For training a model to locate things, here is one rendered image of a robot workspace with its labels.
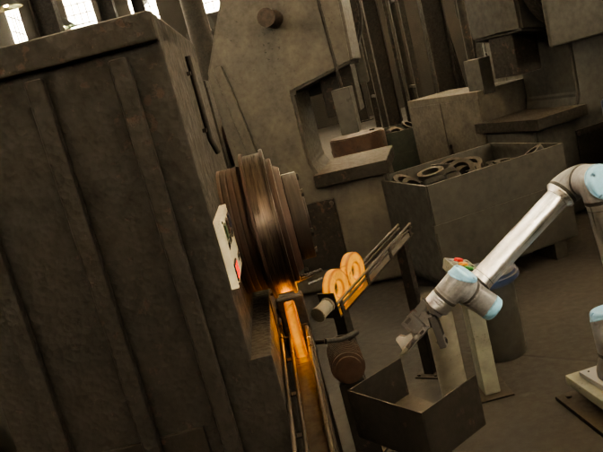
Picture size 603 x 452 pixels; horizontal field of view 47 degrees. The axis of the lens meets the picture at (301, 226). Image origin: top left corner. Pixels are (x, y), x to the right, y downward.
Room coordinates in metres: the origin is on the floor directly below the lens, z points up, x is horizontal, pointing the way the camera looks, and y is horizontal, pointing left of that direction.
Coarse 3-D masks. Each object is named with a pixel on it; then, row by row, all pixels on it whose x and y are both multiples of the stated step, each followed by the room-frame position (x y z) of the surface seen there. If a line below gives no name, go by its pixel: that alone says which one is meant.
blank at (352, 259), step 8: (344, 256) 2.72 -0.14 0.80; (352, 256) 2.73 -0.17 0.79; (360, 256) 2.78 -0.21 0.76; (344, 264) 2.69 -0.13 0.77; (352, 264) 2.72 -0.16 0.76; (360, 264) 2.77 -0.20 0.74; (344, 272) 2.68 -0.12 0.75; (360, 272) 2.76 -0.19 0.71; (352, 280) 2.69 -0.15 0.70; (360, 280) 2.75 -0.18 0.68
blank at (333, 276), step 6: (330, 270) 2.62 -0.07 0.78; (336, 270) 2.62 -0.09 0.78; (324, 276) 2.59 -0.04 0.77; (330, 276) 2.57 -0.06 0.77; (336, 276) 2.61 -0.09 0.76; (342, 276) 2.64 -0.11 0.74; (324, 282) 2.57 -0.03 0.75; (330, 282) 2.56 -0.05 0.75; (336, 282) 2.65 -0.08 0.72; (342, 282) 2.63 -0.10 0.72; (348, 282) 2.67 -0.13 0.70; (324, 288) 2.56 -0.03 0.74; (330, 288) 2.55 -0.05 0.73; (342, 288) 2.64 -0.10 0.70; (348, 288) 2.66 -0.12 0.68; (336, 294) 2.63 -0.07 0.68; (342, 294) 2.62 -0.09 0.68; (336, 300) 2.57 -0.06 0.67
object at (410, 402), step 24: (360, 384) 1.70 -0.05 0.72; (384, 384) 1.74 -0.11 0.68; (360, 408) 1.64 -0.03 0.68; (384, 408) 1.56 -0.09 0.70; (408, 408) 1.71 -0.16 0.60; (432, 408) 1.48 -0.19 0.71; (456, 408) 1.53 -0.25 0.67; (480, 408) 1.57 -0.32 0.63; (360, 432) 1.66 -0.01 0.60; (384, 432) 1.58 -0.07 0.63; (408, 432) 1.51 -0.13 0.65; (432, 432) 1.47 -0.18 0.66; (456, 432) 1.51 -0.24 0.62
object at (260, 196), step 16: (256, 160) 2.07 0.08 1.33; (256, 176) 2.00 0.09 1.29; (256, 192) 1.96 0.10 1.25; (256, 208) 1.94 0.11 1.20; (272, 208) 1.93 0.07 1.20; (256, 224) 1.93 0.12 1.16; (272, 224) 1.92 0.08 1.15; (272, 240) 1.92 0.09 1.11; (272, 256) 1.93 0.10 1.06; (272, 272) 1.95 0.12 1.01; (288, 272) 1.94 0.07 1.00; (288, 288) 2.02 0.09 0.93
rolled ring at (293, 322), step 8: (288, 304) 2.13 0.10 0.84; (288, 312) 2.09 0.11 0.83; (296, 312) 2.19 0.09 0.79; (288, 320) 2.07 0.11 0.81; (296, 320) 2.07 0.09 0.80; (296, 328) 2.06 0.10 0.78; (296, 336) 2.05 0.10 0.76; (296, 344) 2.06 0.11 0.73; (304, 344) 2.09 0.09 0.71; (296, 352) 2.07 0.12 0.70; (304, 352) 2.08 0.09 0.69
